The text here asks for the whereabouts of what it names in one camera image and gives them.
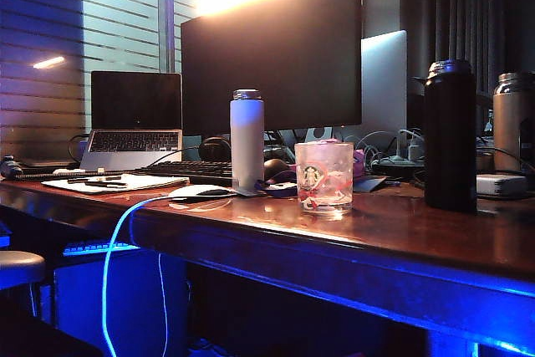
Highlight black thermos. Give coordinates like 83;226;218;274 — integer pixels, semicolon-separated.
422;59;479;214

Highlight white thermos bottle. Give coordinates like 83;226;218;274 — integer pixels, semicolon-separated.
229;89;266;193

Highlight Starbucks glass cup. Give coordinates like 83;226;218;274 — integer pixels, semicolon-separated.
293;141;355;217

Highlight tan steel thermos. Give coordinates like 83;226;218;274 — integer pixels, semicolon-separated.
492;71;535;172

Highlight black computer mouse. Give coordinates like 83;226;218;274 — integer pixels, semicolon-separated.
262;158;291;183

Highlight black headphones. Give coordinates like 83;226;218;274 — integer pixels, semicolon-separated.
197;135;232;163

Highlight silver monitor stand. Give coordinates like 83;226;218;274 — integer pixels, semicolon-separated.
303;125;335;145

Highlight white computer mouse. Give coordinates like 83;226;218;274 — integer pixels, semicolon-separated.
167;183;236;202

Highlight black keyboard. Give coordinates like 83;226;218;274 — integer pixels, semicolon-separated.
132;160;234;186

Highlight large black monitor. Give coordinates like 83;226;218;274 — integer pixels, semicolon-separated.
180;0;364;138

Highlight dark flat card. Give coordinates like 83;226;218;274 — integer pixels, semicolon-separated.
352;175;389;194

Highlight power strip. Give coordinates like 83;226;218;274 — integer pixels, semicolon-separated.
370;155;425;175

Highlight white notepad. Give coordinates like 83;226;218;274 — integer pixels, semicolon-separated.
41;172;191;196

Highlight open silver laptop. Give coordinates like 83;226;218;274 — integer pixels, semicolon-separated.
79;70;184;173

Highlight silver display back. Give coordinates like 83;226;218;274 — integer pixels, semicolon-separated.
359;29;409;141

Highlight white plug charger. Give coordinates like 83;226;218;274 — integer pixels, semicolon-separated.
407;129;424;162

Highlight keyboard on pull-out tray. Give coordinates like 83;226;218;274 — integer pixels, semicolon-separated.
62;239;140;258

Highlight white cabinet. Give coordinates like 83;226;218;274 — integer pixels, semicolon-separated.
53;247;190;357

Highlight white power adapter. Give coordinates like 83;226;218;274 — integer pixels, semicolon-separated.
476;173;529;197

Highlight dark handheld device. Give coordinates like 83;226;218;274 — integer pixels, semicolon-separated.
0;155;25;181

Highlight round stool seat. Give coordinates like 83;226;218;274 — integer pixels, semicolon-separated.
0;249;47;292

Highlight purple lanyard with card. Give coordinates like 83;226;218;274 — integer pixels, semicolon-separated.
256;169;298;199

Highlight window frame post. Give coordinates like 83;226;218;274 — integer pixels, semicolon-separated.
156;0;176;74

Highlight thin white cable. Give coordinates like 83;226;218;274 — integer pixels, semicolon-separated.
156;251;170;357

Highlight light thick cable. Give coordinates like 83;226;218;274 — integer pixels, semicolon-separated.
101;195;173;357

